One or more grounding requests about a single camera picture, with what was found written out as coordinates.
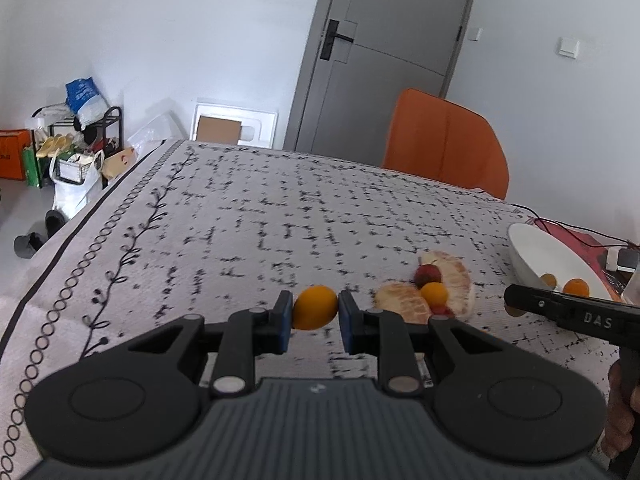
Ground orange box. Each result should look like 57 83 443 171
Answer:
0 129 32 181

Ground short pomelo segment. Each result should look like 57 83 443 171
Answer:
375 282 432 325

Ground black cable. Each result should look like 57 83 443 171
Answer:
510 203 640 250

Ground white tote bag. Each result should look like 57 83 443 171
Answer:
50 150 106 220

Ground yellow slippers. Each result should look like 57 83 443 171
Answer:
35 134 73 157

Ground black shoe rack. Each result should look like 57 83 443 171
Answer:
31 105 123 191

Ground large orange mandarin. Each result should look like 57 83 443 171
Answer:
292 285 339 331

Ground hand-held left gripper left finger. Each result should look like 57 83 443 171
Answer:
82 290 294 395

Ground long curved pomelo segment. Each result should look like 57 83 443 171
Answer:
419 250 474 321

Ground white oval plate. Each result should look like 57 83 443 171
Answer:
507 223 623 304

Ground person's right hand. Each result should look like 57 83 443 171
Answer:
601 360 640 461

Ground grey door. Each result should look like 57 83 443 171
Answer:
285 0 483 153

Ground blue and white bag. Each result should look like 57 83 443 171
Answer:
65 77 108 126

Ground brown cardboard sheet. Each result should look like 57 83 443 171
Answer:
196 115 242 145

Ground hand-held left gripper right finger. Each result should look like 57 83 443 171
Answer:
338 290 551 393

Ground red printed mat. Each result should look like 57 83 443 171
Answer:
525 215 640 301

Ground white foam packaging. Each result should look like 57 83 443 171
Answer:
189 99 278 148

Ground orange chair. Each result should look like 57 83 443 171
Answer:
381 88 510 200

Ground green box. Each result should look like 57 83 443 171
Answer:
21 142 46 188

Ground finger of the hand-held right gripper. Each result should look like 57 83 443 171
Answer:
504 284 571 330

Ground black door handle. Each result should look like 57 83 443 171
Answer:
319 19 357 62

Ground white charger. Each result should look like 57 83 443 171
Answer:
605 249 639 272

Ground white patterned tablecloth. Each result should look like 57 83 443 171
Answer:
0 139 640 480

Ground tan paper bag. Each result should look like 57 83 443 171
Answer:
102 147 136 181

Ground clear plastic bag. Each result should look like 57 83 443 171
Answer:
127 112 183 161

